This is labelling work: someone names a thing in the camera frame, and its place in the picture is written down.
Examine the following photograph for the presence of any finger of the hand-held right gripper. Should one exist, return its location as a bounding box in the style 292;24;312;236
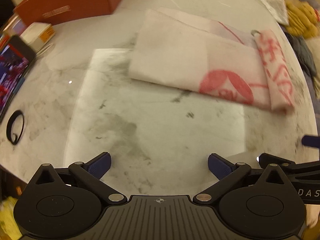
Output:
302;135;320;147
257;153;320;180

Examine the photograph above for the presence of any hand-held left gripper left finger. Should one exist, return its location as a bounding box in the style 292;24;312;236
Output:
26;152;128;207

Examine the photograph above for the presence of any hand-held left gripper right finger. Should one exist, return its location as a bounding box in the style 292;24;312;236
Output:
192;153;288;207

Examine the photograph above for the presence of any black rubber band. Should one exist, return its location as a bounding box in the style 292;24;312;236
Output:
6;110;25;145

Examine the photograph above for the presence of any white red-print shopping bag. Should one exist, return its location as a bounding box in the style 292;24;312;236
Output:
128;7;295;115

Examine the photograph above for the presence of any dark grey cloth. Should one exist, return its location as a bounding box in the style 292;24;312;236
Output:
285;34;318;78

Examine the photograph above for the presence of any yellow packet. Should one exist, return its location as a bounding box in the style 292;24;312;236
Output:
0;196;23;240

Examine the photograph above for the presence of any yellow plush cat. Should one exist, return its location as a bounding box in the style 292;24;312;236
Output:
285;0;320;38

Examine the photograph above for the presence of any black smartphone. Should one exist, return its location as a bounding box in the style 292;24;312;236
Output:
0;34;37;123

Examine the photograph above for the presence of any white textured cloth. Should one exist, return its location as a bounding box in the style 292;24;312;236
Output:
261;0;290;25

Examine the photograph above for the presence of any small white orange-label box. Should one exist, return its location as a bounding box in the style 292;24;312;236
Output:
19;22;56;52

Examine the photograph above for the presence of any red cardboard box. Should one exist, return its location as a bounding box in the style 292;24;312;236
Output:
14;0;137;27

